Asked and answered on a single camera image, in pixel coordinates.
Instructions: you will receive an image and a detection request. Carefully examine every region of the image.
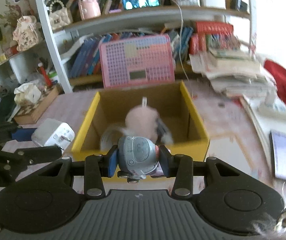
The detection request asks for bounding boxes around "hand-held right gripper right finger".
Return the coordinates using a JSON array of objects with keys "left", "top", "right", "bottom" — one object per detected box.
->
[{"left": 159, "top": 146, "right": 243, "bottom": 198}]

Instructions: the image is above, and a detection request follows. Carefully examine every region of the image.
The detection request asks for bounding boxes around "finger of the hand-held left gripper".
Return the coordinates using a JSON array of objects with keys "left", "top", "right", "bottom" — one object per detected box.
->
[
  {"left": 2, "top": 145, "right": 65, "bottom": 167},
  {"left": 0, "top": 121, "right": 38, "bottom": 144}
]

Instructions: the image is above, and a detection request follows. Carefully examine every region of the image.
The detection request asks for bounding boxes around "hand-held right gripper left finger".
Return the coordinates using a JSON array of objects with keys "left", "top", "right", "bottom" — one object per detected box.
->
[{"left": 37, "top": 145, "right": 118, "bottom": 198}]

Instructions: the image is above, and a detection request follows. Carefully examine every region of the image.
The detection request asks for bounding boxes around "white plug adapter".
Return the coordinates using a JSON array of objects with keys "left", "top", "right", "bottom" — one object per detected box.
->
[{"left": 31, "top": 118, "right": 75, "bottom": 154}]

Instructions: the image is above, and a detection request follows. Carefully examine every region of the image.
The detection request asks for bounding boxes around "yellow cardboard box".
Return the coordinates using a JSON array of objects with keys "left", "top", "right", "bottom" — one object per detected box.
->
[{"left": 71, "top": 80, "right": 210, "bottom": 162}]

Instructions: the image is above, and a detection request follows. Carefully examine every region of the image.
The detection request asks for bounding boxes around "grey toy car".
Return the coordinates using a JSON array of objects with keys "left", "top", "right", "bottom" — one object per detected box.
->
[{"left": 117, "top": 135, "right": 164, "bottom": 184}]

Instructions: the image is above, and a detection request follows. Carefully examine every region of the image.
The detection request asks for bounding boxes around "pink plush pig toy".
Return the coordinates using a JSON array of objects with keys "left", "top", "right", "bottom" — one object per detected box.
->
[{"left": 124, "top": 97, "right": 161, "bottom": 140}]

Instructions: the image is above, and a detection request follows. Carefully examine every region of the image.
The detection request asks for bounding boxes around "tissue pack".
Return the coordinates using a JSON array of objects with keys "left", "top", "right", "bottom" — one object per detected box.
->
[{"left": 13, "top": 82, "right": 42, "bottom": 105}]

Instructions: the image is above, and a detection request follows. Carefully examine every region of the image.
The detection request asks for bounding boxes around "red glue bottle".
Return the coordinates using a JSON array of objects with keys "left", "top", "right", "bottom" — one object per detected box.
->
[{"left": 37, "top": 64, "right": 52, "bottom": 87}]

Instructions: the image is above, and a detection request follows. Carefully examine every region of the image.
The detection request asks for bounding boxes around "white shelf unit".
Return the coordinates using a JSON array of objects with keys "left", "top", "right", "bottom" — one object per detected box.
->
[{"left": 33, "top": 0, "right": 258, "bottom": 93}]

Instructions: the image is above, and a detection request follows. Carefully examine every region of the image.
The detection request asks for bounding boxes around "row of books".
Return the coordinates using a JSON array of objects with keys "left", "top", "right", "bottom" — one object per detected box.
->
[{"left": 69, "top": 26, "right": 195, "bottom": 79}]

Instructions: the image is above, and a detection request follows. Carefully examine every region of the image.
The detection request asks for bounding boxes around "floral fabric bag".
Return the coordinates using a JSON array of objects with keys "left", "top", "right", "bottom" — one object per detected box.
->
[{"left": 12, "top": 15, "right": 42, "bottom": 52}]

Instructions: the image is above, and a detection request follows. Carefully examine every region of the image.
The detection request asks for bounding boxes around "pink learning board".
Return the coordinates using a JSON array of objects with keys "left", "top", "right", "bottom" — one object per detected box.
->
[{"left": 99, "top": 34, "right": 176, "bottom": 88}]

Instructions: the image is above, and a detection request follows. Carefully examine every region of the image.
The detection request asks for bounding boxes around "stack of papers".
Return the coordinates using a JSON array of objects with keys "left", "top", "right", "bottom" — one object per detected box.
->
[{"left": 189, "top": 47, "right": 276, "bottom": 98}]

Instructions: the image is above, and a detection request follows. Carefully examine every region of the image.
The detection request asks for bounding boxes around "green plant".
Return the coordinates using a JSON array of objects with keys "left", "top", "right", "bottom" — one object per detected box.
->
[{"left": 0, "top": 1, "right": 21, "bottom": 46}]

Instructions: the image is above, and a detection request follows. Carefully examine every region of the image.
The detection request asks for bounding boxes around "smartphone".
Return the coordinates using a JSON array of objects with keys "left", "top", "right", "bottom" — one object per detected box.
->
[{"left": 269, "top": 129, "right": 286, "bottom": 180}]

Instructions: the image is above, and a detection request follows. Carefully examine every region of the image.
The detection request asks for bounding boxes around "white pearl handbag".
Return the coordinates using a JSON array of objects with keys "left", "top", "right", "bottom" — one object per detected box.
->
[{"left": 47, "top": 0, "right": 73, "bottom": 30}]

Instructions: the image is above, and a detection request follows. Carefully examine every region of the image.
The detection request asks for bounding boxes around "white power strip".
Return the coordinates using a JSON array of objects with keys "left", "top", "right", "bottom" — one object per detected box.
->
[{"left": 258, "top": 95, "right": 286, "bottom": 121}]

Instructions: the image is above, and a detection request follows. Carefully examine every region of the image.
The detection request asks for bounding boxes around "red book box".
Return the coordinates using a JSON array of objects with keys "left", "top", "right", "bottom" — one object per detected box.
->
[{"left": 189, "top": 21, "right": 235, "bottom": 54}]

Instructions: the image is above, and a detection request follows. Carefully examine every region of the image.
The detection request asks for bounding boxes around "red cloth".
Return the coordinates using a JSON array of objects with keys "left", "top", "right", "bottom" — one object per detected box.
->
[{"left": 263, "top": 59, "right": 286, "bottom": 115}]

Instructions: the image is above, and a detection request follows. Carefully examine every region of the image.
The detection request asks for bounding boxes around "pink thermos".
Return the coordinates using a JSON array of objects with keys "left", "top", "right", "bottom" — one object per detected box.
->
[{"left": 75, "top": 0, "right": 101, "bottom": 20}]

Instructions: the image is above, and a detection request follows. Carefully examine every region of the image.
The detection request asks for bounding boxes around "tablet with lit screen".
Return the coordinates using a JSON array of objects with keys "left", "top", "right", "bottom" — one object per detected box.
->
[{"left": 122, "top": 0, "right": 160, "bottom": 10}]

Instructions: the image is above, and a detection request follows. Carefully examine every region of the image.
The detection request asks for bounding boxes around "black device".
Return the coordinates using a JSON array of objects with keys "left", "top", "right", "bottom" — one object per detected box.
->
[{"left": 230, "top": 0, "right": 248, "bottom": 12}]

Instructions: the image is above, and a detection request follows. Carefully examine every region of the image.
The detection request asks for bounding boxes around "grey furry keychain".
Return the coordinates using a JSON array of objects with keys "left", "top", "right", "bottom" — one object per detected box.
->
[{"left": 253, "top": 202, "right": 286, "bottom": 238}]

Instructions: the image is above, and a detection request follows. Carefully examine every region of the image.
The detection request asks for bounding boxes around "white cable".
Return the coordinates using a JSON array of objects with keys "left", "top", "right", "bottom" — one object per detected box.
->
[{"left": 160, "top": 0, "right": 191, "bottom": 80}]

